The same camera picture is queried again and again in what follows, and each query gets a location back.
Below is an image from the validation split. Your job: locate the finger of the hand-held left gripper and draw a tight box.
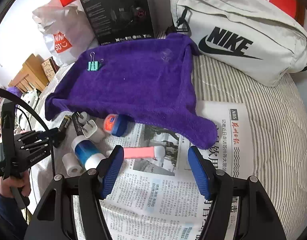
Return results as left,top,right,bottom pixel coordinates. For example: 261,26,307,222
50,132,67,148
42,127,61,138

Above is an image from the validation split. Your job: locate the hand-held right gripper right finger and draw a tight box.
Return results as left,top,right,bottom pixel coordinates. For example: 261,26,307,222
187,145,286,240

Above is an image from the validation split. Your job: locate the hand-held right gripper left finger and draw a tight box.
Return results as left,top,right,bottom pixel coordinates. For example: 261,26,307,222
23,145,125,240

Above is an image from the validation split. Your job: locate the black gold battery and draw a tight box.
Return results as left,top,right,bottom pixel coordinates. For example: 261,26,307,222
59,116,70,138

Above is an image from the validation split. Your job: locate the white tape roll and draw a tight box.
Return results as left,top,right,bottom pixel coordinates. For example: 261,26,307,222
62,152,82,176

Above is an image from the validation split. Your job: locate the blue white bottle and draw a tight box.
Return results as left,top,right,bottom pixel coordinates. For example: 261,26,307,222
71,136,106,170

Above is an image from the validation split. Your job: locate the pink tube white cap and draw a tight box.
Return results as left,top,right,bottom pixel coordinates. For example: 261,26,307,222
106,146,166,160

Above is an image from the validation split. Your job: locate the blue jar orange label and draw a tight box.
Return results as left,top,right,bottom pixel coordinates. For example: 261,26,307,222
103,114,129,137

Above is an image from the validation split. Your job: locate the person's left forearm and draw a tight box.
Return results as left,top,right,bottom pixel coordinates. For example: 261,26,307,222
0,190,27,240

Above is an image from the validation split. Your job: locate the person's left hand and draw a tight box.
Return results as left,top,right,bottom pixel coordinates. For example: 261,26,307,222
0,176,31,200

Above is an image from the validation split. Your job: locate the white charger plug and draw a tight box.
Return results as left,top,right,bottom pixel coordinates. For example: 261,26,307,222
82,119,105,140

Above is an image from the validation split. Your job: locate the white patterned cloth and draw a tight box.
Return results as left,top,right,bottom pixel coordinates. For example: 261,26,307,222
18,90,41,120

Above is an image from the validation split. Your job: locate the newspaper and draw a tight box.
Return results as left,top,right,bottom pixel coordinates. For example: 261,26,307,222
72,100,255,240

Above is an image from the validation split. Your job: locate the purple fluffy toy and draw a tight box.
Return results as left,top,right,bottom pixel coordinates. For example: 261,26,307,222
6,87,21,97

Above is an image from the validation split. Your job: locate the brown patterned box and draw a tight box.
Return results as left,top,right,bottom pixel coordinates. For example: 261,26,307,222
42,57,60,80

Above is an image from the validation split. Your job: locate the wooden furniture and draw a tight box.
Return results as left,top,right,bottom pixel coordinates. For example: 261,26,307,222
8,54,50,93

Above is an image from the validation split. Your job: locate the green binder clip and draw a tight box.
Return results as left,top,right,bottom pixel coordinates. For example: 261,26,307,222
86,52,105,72

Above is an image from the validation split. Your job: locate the purple towel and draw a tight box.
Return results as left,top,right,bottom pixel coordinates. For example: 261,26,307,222
45,32,218,150

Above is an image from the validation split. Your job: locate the white plastic bag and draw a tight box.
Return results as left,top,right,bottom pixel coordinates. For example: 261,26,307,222
32,0,99,67

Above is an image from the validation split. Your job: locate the clear suction cup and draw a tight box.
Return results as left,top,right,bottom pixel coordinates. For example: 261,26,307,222
161,49,173,62

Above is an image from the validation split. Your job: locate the black headset box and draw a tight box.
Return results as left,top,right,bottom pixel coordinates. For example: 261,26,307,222
78,0,156,46

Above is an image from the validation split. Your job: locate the white sling bag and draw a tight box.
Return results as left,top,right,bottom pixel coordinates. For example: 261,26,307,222
169,0,307,87

